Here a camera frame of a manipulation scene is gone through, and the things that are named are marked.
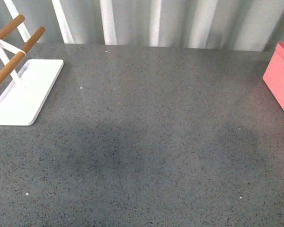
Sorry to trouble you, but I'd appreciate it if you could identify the white rack with wooden bars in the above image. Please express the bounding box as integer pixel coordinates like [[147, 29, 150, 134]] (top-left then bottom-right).
[[0, 0, 64, 126]]

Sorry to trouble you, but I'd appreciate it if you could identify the pink plastic box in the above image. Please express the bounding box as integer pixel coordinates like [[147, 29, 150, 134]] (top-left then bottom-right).
[[263, 42, 284, 110]]

